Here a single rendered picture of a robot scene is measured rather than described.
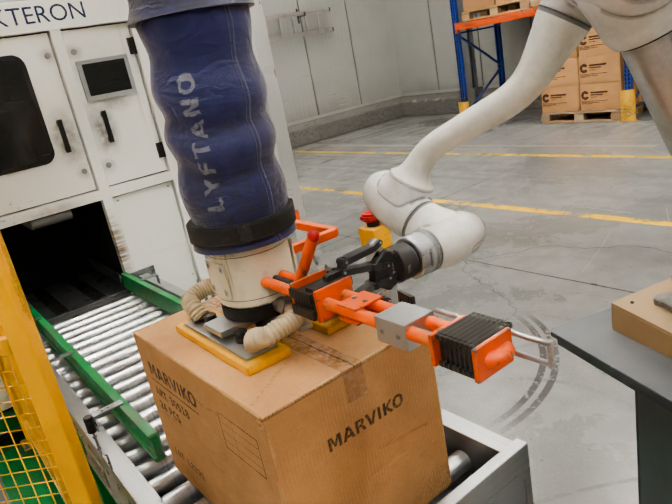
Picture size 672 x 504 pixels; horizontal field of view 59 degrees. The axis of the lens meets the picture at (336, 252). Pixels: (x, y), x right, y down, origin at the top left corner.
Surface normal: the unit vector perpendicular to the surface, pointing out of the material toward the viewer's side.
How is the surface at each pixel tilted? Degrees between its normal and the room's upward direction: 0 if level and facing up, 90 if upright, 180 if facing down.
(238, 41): 104
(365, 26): 90
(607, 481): 0
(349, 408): 90
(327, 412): 90
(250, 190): 77
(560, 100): 91
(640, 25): 123
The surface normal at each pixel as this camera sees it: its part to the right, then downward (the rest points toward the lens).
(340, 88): 0.60, 0.14
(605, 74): -0.77, 0.36
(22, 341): 0.00, 0.31
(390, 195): -0.61, -0.05
